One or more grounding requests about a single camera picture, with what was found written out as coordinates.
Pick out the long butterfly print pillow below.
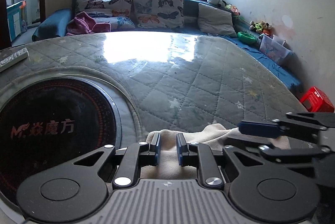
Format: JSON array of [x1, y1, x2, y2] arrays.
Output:
[[75, 0, 137, 30]]

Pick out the grey pillow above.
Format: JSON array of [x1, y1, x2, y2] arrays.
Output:
[[197, 3, 237, 38]]

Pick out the red plastic stool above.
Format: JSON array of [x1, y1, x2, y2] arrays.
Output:
[[299, 86, 335, 113]]

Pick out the round black induction cooktop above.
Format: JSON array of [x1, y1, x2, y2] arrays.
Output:
[[0, 79, 122, 205]]

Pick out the colourful small toy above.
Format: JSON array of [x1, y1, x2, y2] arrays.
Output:
[[225, 4, 240, 16]]

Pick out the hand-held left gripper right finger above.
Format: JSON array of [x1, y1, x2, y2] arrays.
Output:
[[176, 133, 263, 189]]

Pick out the blue corner sofa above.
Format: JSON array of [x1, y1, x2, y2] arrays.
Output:
[[32, 0, 305, 96]]

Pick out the blue toy cabinet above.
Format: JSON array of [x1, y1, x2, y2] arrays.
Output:
[[6, 0, 28, 42]]

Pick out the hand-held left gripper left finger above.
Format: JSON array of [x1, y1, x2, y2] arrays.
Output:
[[73, 132, 162, 189]]

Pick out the brown plush toys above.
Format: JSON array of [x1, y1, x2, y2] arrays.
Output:
[[249, 20, 273, 35]]

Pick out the cream knit garment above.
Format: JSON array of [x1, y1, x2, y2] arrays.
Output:
[[141, 123, 291, 180]]

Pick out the square butterfly print pillow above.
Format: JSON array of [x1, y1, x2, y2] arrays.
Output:
[[132, 0, 185, 30]]

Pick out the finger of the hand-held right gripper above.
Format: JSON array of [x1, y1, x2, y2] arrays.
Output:
[[238, 112, 335, 139], [227, 134, 335, 163]]

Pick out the clear plastic storage box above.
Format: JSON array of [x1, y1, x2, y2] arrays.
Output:
[[259, 34, 291, 67]]

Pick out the silver remote control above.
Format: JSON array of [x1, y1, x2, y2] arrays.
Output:
[[0, 47, 29, 73]]

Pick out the green bowl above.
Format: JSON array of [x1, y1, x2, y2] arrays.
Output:
[[237, 31, 258, 45]]

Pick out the purple cloth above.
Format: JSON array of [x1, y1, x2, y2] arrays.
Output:
[[66, 11, 112, 36]]

